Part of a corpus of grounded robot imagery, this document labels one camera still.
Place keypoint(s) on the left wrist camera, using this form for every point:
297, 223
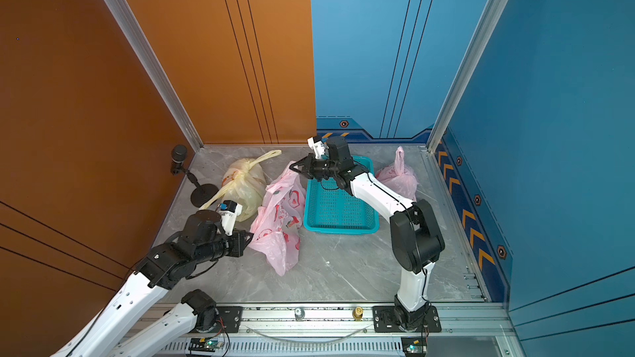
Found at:
229, 210

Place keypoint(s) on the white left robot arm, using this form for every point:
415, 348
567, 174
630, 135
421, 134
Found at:
203, 239

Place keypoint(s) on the right green circuit board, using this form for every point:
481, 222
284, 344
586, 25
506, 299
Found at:
414, 347

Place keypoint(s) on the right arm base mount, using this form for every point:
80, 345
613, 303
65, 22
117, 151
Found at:
390, 319

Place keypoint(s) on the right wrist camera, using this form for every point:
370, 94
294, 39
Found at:
318, 147

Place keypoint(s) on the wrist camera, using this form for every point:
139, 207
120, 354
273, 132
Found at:
229, 210
318, 147

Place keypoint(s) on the black desktop microphone stand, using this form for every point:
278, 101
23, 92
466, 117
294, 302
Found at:
202, 192

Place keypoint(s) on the yellow knotted plastic bag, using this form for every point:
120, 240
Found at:
244, 183

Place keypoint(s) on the brass knob on rail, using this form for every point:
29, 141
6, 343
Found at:
357, 313

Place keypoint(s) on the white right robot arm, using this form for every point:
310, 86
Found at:
416, 237

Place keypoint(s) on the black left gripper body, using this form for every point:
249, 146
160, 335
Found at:
235, 243

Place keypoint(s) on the silver knob on rail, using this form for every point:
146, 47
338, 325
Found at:
299, 314

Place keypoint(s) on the pink knotted plastic bag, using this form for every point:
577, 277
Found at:
399, 177

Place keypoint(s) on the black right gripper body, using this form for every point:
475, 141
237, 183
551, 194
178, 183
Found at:
324, 168

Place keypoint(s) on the pink plastic bag with hearts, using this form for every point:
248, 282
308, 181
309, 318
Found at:
278, 221

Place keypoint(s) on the left green circuit board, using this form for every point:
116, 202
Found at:
204, 344

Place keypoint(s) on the teal plastic basket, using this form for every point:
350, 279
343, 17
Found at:
331, 209

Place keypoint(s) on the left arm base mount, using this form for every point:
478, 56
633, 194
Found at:
227, 317

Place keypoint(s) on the green circuit board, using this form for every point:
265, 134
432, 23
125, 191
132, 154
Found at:
414, 347
204, 344

